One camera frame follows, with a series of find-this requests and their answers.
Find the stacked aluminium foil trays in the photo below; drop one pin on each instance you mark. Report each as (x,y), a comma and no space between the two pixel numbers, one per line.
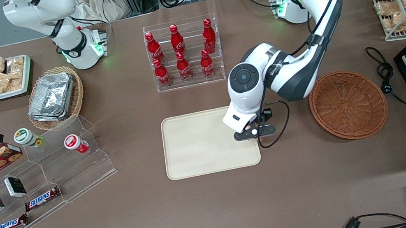
(51,96)

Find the red lid white cup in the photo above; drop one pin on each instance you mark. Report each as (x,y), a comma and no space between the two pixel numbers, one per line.
(73,143)

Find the round brown wicker basket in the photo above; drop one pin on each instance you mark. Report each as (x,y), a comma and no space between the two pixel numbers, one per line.
(347,105)

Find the clear acrylic bottle rack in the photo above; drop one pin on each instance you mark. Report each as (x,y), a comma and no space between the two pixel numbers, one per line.
(197,82)

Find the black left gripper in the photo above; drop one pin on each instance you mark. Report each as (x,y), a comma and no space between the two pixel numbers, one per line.
(266,114)

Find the green lid white cup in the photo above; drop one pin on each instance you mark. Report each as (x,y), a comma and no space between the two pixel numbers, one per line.
(25,137)

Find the red cola bottle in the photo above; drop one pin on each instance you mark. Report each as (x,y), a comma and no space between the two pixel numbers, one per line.
(154,49)
(177,41)
(209,37)
(183,68)
(207,65)
(162,74)

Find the clear acrylic stepped stand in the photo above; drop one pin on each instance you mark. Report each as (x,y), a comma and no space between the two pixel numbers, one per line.
(84,172)

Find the beige rectangular tray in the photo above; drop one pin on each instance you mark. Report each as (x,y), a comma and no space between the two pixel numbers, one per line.
(200,148)

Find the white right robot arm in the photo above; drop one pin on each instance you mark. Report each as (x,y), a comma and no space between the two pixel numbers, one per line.
(70,45)

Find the oval light wicker basket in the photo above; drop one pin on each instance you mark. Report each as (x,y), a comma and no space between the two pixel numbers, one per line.
(78,94)

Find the beige cloth bag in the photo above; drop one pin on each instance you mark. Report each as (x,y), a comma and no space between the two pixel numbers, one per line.
(100,4)

